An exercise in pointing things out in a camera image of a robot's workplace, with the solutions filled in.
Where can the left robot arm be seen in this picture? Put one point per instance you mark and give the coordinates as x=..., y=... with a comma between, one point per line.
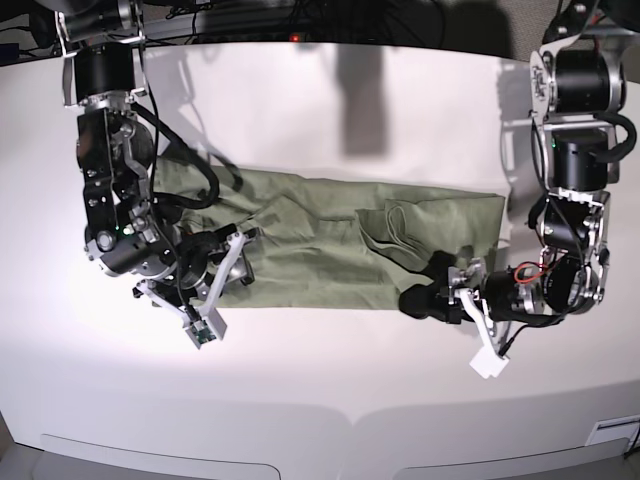
x=579, y=137

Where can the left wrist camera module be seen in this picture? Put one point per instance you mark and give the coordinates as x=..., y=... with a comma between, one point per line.
x=488, y=364

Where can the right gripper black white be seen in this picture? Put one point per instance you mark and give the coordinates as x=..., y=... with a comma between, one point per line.
x=207, y=263

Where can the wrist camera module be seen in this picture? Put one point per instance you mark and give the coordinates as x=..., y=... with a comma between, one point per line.
x=488, y=364
x=210, y=328

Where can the black power strip red light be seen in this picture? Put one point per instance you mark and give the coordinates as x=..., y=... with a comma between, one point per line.
x=260, y=37

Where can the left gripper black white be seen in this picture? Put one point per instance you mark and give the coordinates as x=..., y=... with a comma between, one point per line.
x=507, y=301

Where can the green T-shirt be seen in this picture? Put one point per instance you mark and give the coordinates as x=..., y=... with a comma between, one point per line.
x=344, y=245

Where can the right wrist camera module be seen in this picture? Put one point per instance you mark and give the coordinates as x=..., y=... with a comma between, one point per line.
x=210, y=328

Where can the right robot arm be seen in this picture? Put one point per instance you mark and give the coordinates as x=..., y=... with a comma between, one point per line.
x=132, y=228

